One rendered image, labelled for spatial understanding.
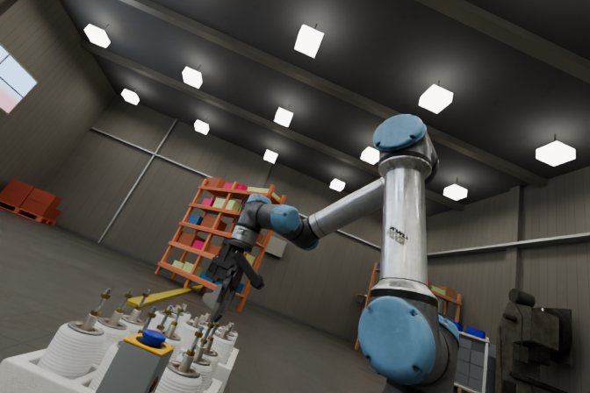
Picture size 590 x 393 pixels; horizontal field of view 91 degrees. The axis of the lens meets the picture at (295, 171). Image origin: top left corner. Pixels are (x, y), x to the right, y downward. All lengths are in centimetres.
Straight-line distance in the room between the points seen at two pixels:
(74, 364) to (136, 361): 26
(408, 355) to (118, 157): 1275
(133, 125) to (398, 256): 1312
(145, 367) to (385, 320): 39
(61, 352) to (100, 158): 1247
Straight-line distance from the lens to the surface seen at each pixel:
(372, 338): 56
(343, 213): 85
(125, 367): 61
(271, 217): 81
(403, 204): 63
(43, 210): 1124
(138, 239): 1194
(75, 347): 83
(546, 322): 765
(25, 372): 84
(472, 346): 852
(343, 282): 1219
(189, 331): 131
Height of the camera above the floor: 45
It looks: 23 degrees up
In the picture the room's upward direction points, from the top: 22 degrees clockwise
